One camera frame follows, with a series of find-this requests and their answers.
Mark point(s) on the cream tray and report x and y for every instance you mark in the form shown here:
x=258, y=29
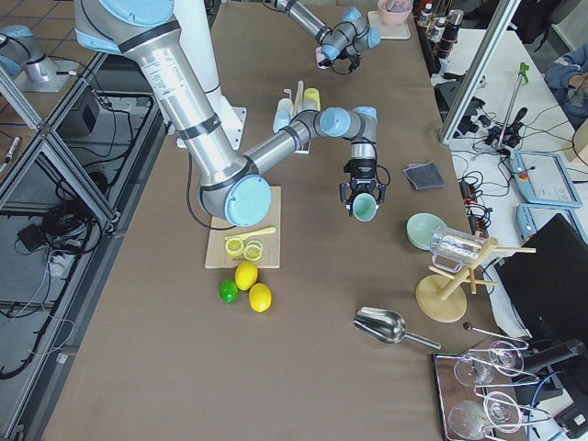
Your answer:
x=392, y=26

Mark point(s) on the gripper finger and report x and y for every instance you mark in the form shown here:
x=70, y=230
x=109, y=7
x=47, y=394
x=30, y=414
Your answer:
x=380, y=195
x=346, y=197

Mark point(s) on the black monitor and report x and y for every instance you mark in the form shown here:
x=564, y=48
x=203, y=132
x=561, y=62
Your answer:
x=549, y=287

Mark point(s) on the grey folded cloth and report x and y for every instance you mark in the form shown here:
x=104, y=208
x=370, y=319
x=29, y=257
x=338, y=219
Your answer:
x=424, y=176

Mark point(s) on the blue teach pendant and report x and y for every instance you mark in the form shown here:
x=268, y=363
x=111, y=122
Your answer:
x=532, y=217
x=542, y=178

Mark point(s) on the lemon slice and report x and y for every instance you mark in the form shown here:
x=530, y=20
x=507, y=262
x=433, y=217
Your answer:
x=253, y=251
x=234, y=248

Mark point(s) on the metal scoop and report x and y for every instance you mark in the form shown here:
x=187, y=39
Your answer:
x=388, y=327

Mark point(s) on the yellow cup on rack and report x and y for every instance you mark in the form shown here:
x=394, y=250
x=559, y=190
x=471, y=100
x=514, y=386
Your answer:
x=312, y=95

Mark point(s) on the clear glass pitcher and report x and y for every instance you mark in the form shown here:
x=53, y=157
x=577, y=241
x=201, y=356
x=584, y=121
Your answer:
x=453, y=249

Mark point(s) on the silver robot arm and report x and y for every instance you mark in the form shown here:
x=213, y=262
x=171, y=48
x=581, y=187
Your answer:
x=347, y=40
x=170, y=42

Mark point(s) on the yellow lemon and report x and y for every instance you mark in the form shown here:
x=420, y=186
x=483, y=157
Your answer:
x=260, y=297
x=246, y=275

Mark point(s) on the pink bowl of ice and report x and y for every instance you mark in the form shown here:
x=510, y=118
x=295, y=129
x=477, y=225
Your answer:
x=394, y=12

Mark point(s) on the grey cup on rack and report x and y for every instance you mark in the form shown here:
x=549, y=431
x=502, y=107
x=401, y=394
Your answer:
x=310, y=105

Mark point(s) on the yellow plastic knife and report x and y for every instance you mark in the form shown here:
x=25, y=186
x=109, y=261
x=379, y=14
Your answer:
x=245, y=235

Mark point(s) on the wooden mug tree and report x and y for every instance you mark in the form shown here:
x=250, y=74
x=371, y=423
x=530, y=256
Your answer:
x=441, y=296

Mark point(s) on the pink plastic cup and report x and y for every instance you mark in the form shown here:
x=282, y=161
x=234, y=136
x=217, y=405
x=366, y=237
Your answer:
x=322, y=61

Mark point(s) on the bamboo cutting board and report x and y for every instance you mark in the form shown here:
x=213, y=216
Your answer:
x=216, y=256

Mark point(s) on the green plastic cup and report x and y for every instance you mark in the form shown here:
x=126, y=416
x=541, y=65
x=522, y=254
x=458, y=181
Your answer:
x=364, y=207

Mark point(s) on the green bowl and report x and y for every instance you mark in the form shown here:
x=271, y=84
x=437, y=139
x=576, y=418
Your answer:
x=421, y=227

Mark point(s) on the green lime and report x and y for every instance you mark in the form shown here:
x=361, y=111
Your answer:
x=229, y=291

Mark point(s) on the wine glass rack tray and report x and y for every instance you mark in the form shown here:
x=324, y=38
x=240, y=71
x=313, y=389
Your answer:
x=476, y=393

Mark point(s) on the aluminium frame post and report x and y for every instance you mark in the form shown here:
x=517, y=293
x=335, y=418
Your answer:
x=499, y=23

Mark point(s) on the light blue cup on rack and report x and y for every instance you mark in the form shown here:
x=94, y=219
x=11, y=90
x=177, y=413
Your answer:
x=283, y=114

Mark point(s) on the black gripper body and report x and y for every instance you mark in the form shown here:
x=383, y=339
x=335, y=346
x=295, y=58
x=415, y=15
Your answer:
x=362, y=169
x=327, y=60

